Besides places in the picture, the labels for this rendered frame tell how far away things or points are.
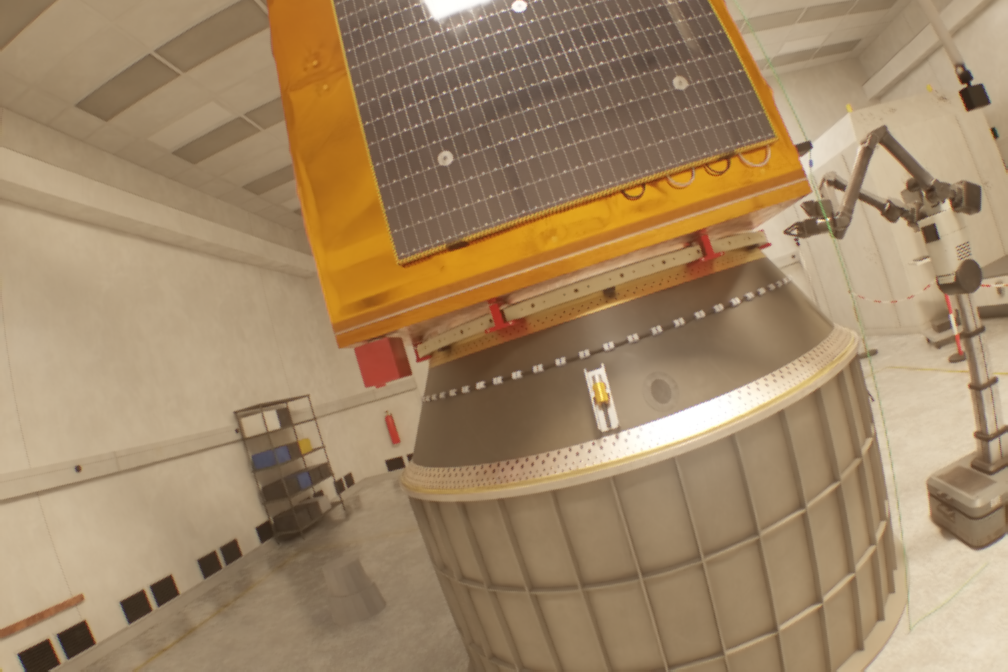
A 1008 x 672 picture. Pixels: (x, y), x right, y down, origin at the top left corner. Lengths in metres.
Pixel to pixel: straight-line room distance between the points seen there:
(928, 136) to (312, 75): 8.27
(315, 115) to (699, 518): 1.87
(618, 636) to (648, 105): 1.71
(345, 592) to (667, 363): 3.13
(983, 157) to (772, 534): 8.45
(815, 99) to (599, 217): 10.77
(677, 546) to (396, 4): 2.07
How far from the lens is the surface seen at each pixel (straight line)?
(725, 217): 1.79
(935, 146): 9.03
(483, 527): 1.90
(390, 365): 1.79
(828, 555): 2.05
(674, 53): 1.91
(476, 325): 1.94
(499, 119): 1.79
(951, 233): 2.70
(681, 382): 1.69
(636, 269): 1.81
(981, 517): 2.81
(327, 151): 1.98
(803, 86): 12.30
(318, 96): 2.09
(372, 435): 10.68
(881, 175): 8.19
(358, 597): 4.20
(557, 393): 1.73
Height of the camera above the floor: 1.55
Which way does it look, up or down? 7 degrees up
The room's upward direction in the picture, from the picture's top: 18 degrees counter-clockwise
